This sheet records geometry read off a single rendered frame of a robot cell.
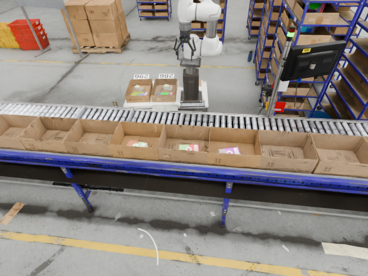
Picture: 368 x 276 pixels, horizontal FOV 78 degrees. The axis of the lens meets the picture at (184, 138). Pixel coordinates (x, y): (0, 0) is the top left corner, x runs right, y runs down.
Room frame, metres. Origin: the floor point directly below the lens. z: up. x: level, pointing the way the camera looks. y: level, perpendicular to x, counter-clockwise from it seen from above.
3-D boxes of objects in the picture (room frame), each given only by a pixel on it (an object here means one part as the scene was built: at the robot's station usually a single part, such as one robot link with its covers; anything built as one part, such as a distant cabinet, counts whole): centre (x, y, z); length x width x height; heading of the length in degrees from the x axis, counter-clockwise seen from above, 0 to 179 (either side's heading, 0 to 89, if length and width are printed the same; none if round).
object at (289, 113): (2.50, -1.38, 0.39); 0.40 x 0.30 x 0.10; 171
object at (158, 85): (2.46, 0.21, 0.80); 0.38 x 0.28 x 0.10; 175
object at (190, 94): (2.35, -0.11, 0.91); 0.26 x 0.26 x 0.33; 86
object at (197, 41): (2.36, -0.13, 1.36); 0.18 x 0.16 x 0.22; 79
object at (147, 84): (2.48, 0.52, 0.80); 0.38 x 0.28 x 0.10; 178
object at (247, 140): (1.27, -0.39, 0.96); 0.39 x 0.29 x 0.17; 80
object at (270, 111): (1.92, -0.92, 1.11); 0.12 x 0.05 x 0.88; 80
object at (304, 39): (2.49, -1.39, 1.39); 0.40 x 0.30 x 0.10; 169
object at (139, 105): (2.48, 0.18, 0.74); 1.00 x 0.58 x 0.03; 86
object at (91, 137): (1.47, 0.77, 0.97); 0.39 x 0.29 x 0.17; 80
